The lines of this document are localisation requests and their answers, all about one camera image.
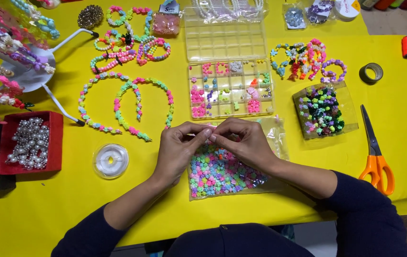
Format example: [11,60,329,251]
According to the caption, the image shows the gold rhinestone brooch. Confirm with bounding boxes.
[77,4,104,30]

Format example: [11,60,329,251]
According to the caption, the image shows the grey tape roll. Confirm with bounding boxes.
[359,63,384,85]

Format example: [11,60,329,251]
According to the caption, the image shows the yellow tablecloth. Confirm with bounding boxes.
[0,0,407,257]

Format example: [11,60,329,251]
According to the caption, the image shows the orange handled scissors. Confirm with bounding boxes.
[358,104,395,196]

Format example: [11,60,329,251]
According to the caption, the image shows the white round cord spool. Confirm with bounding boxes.
[333,0,361,22]

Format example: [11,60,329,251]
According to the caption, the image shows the clear elastic cord spool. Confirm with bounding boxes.
[92,143,130,180]

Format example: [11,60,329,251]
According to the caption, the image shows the packet of pink beads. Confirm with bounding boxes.
[152,0,182,37]

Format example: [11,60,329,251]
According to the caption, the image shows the row of beaded headbands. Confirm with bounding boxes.
[0,0,61,109]

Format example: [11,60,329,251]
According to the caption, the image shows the pile of dark flower beads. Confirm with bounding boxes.
[299,87,346,136]

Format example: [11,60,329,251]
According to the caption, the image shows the clear plastic box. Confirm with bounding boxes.
[292,81,360,140]

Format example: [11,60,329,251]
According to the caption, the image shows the clear plastic bead organizer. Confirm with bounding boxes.
[184,6,276,121]

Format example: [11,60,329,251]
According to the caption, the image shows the row of coloured thread spools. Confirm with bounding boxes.
[360,0,407,11]

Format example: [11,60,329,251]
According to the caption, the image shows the person's dark blue top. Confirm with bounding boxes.
[163,223,315,257]

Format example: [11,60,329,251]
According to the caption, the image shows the red felt box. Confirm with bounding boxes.
[0,110,64,176]

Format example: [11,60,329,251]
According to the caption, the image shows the packet of blue beads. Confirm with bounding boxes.
[282,3,308,30]

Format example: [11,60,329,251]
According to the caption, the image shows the packet of purple beads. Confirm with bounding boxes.
[305,0,336,25]

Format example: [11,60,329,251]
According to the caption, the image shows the assorted sorted coloured beads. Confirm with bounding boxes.
[190,61,272,118]

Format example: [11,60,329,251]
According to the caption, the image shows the pile of white pearls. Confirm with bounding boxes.
[5,117,50,171]

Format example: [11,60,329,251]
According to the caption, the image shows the person's right hand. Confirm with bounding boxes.
[209,117,279,175]

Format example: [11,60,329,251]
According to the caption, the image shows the pile of pastel flower beads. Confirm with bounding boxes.
[190,141,270,198]

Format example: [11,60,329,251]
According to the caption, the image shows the bag of white pearl strands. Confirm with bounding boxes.
[188,0,269,23]

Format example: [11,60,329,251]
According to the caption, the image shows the person's left hand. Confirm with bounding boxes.
[152,121,213,187]

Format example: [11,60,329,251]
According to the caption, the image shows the pastel flower bead headband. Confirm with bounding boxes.
[114,77,175,142]
[78,71,143,135]

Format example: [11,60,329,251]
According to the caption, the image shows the group of mixed bead bracelets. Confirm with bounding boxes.
[270,38,348,85]

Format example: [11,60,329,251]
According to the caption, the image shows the white display stand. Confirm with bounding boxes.
[0,28,100,127]

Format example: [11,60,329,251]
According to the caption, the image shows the clear plastic bag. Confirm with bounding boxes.
[187,116,290,201]

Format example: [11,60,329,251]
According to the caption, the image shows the group of pastel bead bracelets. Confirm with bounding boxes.
[90,5,172,74]

